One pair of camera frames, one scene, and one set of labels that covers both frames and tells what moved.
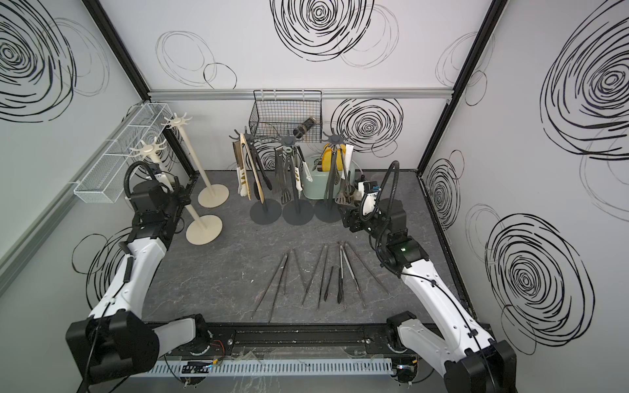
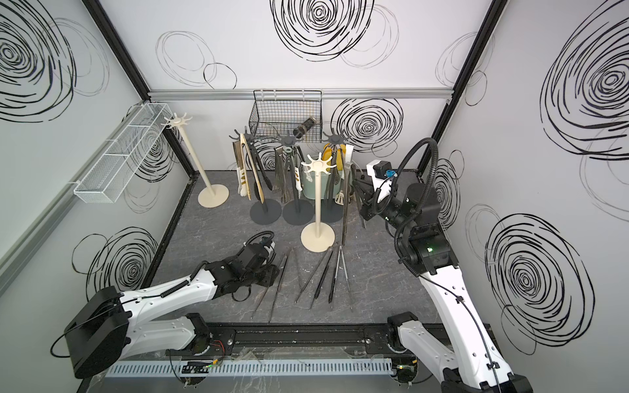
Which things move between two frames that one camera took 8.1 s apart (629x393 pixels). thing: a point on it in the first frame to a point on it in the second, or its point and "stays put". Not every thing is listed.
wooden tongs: (243, 142) stays put
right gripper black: (354, 214) to (369, 198)
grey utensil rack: (297, 212) stays put
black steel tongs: (267, 180) stays put
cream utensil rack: (205, 228) to (318, 237)
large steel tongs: (283, 173) stays put
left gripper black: (179, 192) to (272, 275)
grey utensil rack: (328, 210) stays put
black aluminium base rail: (294, 341) stays put
